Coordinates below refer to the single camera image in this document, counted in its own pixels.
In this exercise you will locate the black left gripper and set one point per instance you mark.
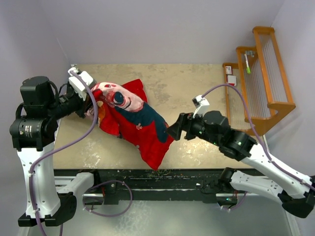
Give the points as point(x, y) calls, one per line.
point(83, 105)

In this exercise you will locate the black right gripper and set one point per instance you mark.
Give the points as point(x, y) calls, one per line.
point(183, 123)

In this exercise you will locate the red embroidered pillowcase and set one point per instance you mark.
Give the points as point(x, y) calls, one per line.
point(124, 112)

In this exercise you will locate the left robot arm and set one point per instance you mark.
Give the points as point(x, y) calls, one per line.
point(33, 136)

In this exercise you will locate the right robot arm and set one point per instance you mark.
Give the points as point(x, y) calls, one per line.
point(294, 190)

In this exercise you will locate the wooden tiered rack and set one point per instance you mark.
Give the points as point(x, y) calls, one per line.
point(267, 97)

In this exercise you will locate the white green pen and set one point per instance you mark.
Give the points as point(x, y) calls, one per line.
point(247, 64)

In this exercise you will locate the grey clip on rack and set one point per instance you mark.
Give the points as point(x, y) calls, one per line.
point(250, 53)

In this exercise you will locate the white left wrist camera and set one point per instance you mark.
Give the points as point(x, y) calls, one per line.
point(77, 80)

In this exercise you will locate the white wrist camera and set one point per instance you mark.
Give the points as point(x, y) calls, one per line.
point(77, 80)
point(201, 106)

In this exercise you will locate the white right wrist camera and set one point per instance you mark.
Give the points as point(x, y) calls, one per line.
point(201, 106)

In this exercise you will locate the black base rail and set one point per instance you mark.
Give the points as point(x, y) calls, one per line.
point(114, 185)

